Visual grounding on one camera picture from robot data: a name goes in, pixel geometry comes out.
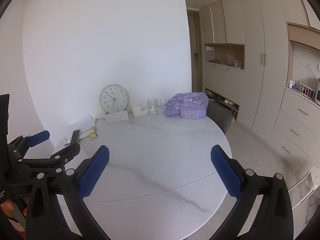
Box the brown door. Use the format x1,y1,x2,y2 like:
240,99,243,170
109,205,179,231
187,9,203,93

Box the purple backpack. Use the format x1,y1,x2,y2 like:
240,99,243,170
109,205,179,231
164,92,209,119

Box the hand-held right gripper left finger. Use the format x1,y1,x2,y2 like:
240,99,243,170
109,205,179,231
25,145,110,240

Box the white stool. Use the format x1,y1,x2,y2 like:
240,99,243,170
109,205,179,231
287,167,320,209

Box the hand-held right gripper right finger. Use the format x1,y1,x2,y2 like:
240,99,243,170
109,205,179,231
209,144,293,240

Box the white paper sheets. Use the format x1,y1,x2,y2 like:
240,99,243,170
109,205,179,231
64,114,97,145

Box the grey chair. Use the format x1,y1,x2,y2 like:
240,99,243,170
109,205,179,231
206,100,233,135

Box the white mug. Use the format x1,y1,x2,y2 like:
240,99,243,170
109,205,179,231
131,102,150,117

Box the white wire dish rack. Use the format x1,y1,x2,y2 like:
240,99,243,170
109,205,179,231
299,82,317,100

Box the white rectangular box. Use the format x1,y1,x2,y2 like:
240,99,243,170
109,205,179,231
103,111,129,124

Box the round white wall clock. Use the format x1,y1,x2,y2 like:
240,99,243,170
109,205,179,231
100,84,129,113

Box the person's left hand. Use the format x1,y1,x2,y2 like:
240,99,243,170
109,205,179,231
0,196,28,233

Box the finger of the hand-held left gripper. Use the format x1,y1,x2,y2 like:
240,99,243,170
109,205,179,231
22,142,81,175
7,130,50,161

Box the clear glass mug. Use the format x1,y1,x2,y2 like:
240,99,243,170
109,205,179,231
147,98,162,114

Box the beige built-in cabinet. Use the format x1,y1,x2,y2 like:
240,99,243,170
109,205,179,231
199,0,320,173

